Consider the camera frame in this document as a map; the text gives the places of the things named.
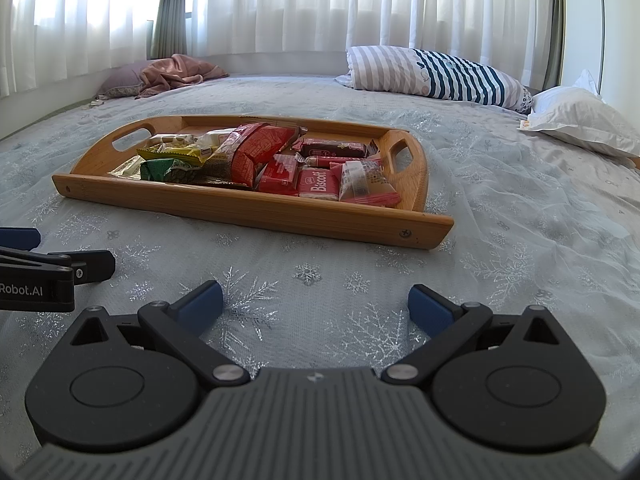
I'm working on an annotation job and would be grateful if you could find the green curtain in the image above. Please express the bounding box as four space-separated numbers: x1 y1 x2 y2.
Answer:
542 0 566 93
150 0 188 61

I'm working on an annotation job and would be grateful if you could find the clear white snack packet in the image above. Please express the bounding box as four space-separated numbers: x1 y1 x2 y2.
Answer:
197 127 236 151

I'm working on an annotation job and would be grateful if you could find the white sheer curtain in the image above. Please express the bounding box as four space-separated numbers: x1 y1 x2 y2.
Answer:
0 0 561 96

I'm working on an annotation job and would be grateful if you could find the green snack packet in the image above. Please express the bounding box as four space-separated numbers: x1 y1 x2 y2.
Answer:
139 157 211 184

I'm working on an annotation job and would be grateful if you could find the wooden tray with handles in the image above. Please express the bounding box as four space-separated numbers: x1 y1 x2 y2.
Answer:
51 114 455 251

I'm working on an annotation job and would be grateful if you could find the square red snack packet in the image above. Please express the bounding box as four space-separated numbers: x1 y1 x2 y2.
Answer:
257 155 301 195

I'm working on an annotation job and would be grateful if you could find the dark red snack bar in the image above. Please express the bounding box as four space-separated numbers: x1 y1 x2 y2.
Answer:
292 137 371 158

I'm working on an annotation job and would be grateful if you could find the red biscuit packet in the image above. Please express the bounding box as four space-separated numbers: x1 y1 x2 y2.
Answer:
297 167 343 201

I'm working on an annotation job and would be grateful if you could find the gold patterned snack packet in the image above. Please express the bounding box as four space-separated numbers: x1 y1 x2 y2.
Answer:
197 147 236 183

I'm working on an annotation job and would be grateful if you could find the thin red snack stick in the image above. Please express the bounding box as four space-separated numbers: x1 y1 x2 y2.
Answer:
305 156 383 167

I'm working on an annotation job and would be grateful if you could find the pink white snack packet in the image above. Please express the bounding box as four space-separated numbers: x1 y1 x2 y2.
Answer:
339 159 402 207

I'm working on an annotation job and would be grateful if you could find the white wardrobe door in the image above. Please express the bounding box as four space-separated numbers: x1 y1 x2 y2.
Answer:
560 0 640 106

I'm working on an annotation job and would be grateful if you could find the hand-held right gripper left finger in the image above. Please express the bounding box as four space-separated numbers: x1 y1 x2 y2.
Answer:
70 280 251 387

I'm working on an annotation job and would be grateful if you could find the beige snack packet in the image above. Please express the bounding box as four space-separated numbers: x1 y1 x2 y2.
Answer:
150 132 201 146

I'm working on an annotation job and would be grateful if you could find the white pillow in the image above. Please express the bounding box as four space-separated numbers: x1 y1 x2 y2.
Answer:
517 70 640 158

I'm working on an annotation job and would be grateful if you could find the large red snack packet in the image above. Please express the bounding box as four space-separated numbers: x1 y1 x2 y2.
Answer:
220 122 303 188

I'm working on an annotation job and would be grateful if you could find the pink cloth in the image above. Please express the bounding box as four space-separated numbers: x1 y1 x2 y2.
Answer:
134 53 231 100

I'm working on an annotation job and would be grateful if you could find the pale yellow snack packet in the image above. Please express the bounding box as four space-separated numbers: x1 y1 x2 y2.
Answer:
107 155 146 178

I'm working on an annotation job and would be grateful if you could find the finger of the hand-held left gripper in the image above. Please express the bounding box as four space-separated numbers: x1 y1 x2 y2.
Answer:
0 247 117 285
0 227 42 251

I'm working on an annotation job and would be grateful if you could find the striped pillow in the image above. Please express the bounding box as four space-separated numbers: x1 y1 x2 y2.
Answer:
334 46 533 111

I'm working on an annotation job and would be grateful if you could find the mauve pillow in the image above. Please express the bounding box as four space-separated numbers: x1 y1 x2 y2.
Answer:
95 60 156 100

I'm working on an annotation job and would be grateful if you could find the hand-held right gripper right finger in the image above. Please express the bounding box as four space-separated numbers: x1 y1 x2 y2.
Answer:
380 284 563 387

